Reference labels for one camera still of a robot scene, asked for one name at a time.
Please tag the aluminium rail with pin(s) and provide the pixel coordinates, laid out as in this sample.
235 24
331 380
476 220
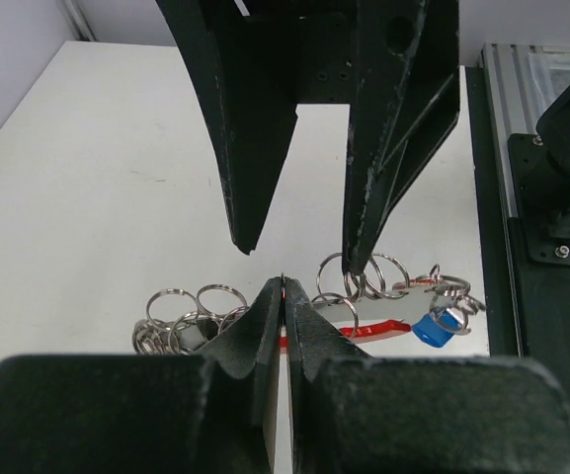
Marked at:
522 81

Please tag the blue key tag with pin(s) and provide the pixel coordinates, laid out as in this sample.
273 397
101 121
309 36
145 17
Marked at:
428 331

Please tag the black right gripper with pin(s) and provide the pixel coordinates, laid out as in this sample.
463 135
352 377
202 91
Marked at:
250 62

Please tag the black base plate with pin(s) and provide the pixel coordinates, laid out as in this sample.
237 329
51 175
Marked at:
526 259

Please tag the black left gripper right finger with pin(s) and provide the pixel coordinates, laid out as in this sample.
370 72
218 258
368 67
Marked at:
351 412

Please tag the red-handled metal key organizer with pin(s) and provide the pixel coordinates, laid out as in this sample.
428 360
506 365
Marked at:
179 323

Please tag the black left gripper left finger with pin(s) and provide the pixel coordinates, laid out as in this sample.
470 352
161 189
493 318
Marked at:
211 412

